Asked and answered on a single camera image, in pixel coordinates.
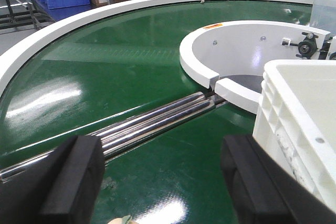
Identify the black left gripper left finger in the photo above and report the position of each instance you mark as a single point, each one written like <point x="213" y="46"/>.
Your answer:
<point x="61" y="188"/>

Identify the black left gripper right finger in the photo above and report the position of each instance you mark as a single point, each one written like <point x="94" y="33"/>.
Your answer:
<point x="261" y="191"/>

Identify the white plastic tote crate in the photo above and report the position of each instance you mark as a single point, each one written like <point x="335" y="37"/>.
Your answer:
<point x="295" y="122"/>

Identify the steel conveyor transfer rollers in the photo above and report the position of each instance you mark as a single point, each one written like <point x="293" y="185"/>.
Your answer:
<point x="119" y="137"/>

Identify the white curved conveyor outer rim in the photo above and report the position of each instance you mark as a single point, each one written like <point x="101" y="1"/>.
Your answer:
<point x="15" y="57"/>

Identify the clear plastic storage bin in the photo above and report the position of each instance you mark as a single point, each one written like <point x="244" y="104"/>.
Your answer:
<point x="323" y="15"/>

